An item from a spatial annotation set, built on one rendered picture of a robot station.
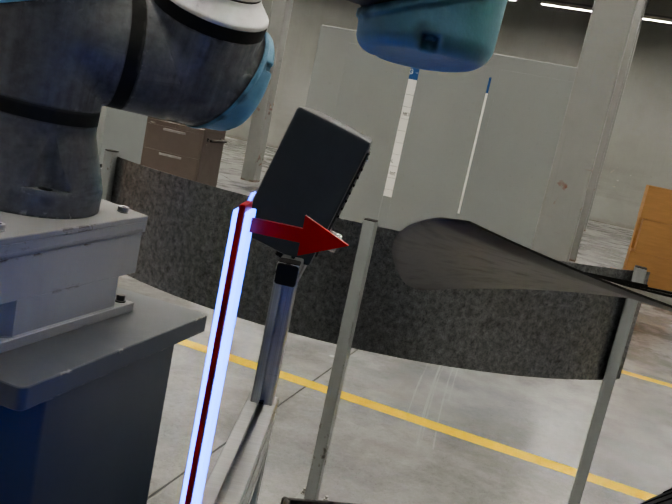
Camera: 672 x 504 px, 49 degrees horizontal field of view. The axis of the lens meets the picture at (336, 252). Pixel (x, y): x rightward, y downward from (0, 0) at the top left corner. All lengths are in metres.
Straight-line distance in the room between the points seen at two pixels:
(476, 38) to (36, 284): 0.46
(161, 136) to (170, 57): 6.63
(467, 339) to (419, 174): 4.40
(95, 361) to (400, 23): 0.44
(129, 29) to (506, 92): 5.99
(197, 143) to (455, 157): 2.41
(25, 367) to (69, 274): 0.11
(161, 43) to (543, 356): 2.03
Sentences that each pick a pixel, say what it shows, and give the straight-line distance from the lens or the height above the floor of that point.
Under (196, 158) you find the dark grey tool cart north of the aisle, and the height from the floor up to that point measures 0.61.
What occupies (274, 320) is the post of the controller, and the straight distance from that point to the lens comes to 0.98.
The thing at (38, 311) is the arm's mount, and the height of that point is 1.03.
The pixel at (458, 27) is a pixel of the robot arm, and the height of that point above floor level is 1.30.
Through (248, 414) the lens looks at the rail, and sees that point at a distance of 0.98.
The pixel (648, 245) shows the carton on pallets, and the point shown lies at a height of 0.60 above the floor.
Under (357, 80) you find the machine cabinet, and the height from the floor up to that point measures 1.62.
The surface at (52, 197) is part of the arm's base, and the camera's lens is 0.73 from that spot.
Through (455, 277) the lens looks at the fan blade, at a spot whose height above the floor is 1.16.
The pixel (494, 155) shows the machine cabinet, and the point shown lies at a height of 1.21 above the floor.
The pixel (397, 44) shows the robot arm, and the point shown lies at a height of 1.29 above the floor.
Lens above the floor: 1.25
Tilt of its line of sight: 10 degrees down
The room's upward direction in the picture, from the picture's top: 12 degrees clockwise
